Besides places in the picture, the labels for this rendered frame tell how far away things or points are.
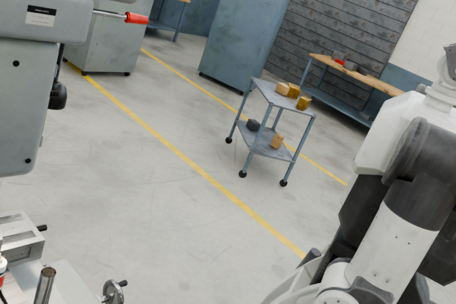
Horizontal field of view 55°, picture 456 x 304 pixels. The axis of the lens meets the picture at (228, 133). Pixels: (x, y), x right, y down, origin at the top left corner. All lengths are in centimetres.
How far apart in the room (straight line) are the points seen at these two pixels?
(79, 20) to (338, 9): 811
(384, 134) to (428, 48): 745
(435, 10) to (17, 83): 775
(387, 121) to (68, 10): 61
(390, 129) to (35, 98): 68
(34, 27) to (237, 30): 617
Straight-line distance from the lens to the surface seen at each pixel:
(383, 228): 71
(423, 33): 829
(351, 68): 778
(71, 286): 161
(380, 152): 80
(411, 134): 66
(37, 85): 94
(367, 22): 858
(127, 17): 98
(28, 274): 146
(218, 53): 709
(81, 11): 90
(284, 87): 451
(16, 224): 138
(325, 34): 893
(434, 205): 68
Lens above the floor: 188
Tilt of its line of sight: 21 degrees down
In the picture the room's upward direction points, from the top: 21 degrees clockwise
